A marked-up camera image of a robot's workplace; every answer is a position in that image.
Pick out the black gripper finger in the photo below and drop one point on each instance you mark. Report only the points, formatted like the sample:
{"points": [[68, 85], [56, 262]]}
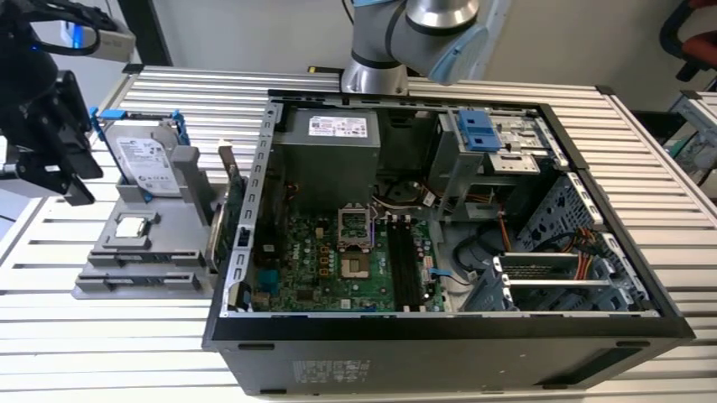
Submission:
{"points": [[75, 126], [51, 172]]}

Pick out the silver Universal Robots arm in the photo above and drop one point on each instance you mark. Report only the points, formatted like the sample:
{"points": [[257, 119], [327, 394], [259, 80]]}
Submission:
{"points": [[380, 42]]}

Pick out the black RAM slot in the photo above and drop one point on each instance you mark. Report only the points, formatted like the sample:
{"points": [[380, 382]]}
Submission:
{"points": [[394, 264], [400, 264], [407, 264], [412, 264]]}

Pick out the hard disk in blue carrier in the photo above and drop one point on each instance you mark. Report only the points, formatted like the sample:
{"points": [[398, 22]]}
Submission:
{"points": [[140, 155]]}

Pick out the silver CPU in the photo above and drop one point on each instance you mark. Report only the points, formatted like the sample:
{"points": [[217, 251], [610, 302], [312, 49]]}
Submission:
{"points": [[129, 228]]}

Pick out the grey parts rack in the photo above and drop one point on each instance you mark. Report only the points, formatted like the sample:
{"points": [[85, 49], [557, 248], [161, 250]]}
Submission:
{"points": [[168, 235]]}

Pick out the green graphics card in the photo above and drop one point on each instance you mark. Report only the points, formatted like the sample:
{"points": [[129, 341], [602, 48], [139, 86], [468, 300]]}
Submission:
{"points": [[237, 197]]}

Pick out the yellow black tag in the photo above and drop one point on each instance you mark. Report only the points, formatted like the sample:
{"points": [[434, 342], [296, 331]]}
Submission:
{"points": [[314, 69]]}

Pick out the grey power supply unit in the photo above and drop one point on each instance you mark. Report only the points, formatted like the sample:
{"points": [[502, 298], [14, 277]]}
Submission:
{"points": [[330, 168]]}

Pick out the green motherboard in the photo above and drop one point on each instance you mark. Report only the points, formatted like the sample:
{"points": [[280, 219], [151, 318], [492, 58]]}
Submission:
{"points": [[302, 289]]}

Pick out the CPU socket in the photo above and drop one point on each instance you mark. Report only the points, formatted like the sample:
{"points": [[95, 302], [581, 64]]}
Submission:
{"points": [[356, 264]]}

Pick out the black cooler fan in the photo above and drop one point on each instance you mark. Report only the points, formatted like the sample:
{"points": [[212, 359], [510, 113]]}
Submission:
{"points": [[403, 193]]}

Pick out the grey metal drive cage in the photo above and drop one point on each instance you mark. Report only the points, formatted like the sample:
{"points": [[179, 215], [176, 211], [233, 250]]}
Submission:
{"points": [[459, 176]]}

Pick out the blue drive latch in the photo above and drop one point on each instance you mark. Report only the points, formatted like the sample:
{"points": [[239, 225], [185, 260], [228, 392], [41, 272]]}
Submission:
{"points": [[475, 130]]}

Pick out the black open PC case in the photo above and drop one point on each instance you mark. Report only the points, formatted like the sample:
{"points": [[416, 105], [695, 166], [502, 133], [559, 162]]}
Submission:
{"points": [[391, 361]]}

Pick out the metal disk bay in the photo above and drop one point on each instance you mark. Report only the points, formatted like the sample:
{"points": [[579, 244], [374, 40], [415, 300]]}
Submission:
{"points": [[559, 284]]}

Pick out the red black office chair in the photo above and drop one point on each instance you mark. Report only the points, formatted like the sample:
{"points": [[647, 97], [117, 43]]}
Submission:
{"points": [[699, 46]]}

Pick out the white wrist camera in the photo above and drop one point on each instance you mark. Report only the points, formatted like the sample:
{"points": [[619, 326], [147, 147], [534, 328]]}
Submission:
{"points": [[115, 44]]}

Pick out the black upright post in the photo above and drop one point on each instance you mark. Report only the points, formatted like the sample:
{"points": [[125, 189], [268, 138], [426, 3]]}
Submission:
{"points": [[152, 33]]}

